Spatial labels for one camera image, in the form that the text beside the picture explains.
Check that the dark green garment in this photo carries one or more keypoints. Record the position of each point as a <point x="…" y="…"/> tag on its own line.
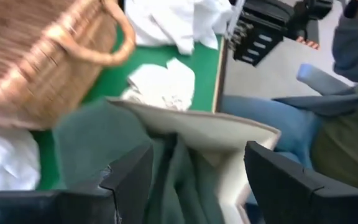
<point x="92" y="140"/>

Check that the beige fabric storage bin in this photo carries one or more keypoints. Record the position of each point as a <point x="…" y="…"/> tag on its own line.
<point x="213" y="130"/>

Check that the person's hand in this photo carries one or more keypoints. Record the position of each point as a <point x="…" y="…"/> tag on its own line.
<point x="308" y="43"/>

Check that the white shirt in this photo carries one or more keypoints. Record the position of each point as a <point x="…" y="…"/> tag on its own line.
<point x="5" y="158"/>

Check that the small white garment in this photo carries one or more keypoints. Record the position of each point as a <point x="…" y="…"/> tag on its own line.
<point x="163" y="84"/>

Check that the person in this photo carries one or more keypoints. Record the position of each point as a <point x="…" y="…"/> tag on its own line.
<point x="346" y="140"/>

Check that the large white garment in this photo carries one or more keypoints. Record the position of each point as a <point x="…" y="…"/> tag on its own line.
<point x="166" y="21"/>

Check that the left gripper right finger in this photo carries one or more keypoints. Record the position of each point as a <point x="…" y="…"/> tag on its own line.
<point x="278" y="186"/>

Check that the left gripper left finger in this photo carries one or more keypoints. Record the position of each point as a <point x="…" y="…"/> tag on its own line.
<point x="129" y="193"/>

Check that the grey chair armrest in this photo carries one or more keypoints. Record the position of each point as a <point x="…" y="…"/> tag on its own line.
<point x="322" y="81"/>

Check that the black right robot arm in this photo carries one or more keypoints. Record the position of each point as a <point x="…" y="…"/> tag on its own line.
<point x="259" y="34"/>

